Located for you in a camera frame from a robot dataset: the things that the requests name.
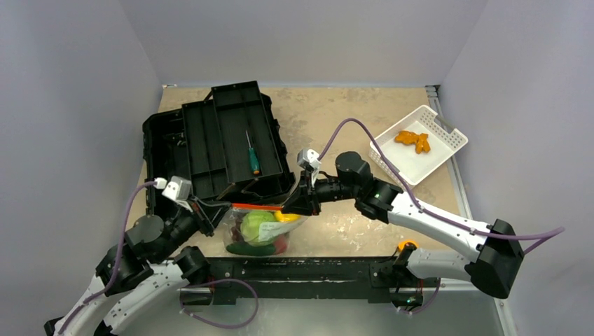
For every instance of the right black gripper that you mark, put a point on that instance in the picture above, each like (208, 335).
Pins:
(312, 197)

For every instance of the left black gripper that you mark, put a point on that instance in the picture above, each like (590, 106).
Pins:
(208, 215)

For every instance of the yellow orange fruit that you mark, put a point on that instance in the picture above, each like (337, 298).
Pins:
(286, 217)

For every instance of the green cabbage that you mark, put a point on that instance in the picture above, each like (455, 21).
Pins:
(251, 225)

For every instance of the clear zip bag orange zipper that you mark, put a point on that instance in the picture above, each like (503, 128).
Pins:
(238, 211)

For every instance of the green cucumber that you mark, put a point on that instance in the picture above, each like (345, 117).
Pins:
(249, 250)

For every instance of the pink peach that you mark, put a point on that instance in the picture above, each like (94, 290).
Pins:
(281, 244)

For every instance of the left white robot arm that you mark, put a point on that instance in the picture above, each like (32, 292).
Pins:
(150, 260)

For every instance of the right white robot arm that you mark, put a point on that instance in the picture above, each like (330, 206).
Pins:
(487, 255)

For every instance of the black plastic toolbox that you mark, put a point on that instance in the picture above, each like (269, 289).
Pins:
(166, 155)

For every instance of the black toolbox tray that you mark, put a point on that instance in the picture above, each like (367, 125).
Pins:
(214, 130)

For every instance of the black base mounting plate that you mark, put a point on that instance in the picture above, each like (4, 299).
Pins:
(373, 279)

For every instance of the orange emergency button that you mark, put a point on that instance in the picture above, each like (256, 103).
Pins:
(406, 244)

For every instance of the orange carrot pieces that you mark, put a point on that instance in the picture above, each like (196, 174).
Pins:
(408, 138)

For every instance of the white plastic basket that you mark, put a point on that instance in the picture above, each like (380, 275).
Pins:
(400, 161)

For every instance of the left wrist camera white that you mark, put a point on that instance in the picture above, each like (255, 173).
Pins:
(176, 189)

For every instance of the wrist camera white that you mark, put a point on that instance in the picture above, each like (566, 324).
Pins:
(176, 189)
(308, 159)

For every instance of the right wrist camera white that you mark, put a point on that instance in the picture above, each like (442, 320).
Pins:
(308, 159)

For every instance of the green handle screwdriver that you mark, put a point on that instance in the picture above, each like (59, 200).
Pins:
(253, 159)

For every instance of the aluminium frame rail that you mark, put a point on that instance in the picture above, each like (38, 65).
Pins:
(371, 278)

